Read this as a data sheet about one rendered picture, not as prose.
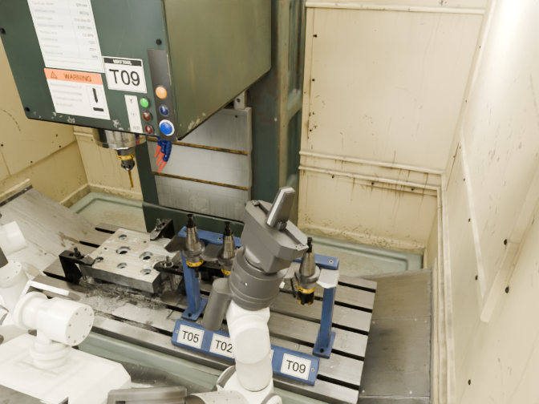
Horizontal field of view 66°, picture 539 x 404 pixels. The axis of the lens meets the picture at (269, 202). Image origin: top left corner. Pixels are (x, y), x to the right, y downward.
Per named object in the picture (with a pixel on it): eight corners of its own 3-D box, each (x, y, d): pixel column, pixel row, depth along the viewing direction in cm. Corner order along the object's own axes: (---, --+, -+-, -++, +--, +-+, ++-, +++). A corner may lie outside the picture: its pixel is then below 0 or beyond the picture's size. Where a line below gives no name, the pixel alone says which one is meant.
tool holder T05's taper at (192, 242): (203, 241, 119) (201, 221, 115) (198, 251, 115) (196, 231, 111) (188, 240, 119) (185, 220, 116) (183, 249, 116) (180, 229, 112)
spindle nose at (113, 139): (159, 131, 131) (153, 94, 125) (132, 152, 118) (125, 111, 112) (114, 127, 134) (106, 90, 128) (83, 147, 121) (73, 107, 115)
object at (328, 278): (335, 291, 104) (335, 288, 104) (314, 286, 106) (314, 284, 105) (340, 273, 110) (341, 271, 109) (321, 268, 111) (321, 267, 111)
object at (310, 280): (322, 274, 111) (322, 267, 109) (314, 288, 106) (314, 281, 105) (300, 267, 113) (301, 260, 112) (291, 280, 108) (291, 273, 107)
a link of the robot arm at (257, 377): (280, 343, 80) (285, 395, 91) (240, 318, 85) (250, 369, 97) (244, 386, 73) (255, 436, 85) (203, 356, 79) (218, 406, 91)
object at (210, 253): (214, 264, 113) (214, 261, 113) (196, 260, 115) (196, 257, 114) (224, 248, 119) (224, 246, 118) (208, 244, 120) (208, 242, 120)
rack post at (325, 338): (329, 358, 124) (338, 284, 108) (311, 353, 125) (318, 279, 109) (335, 333, 132) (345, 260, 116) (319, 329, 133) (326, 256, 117)
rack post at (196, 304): (196, 322, 136) (186, 250, 120) (180, 317, 137) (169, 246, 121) (208, 300, 144) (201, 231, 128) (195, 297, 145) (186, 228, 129)
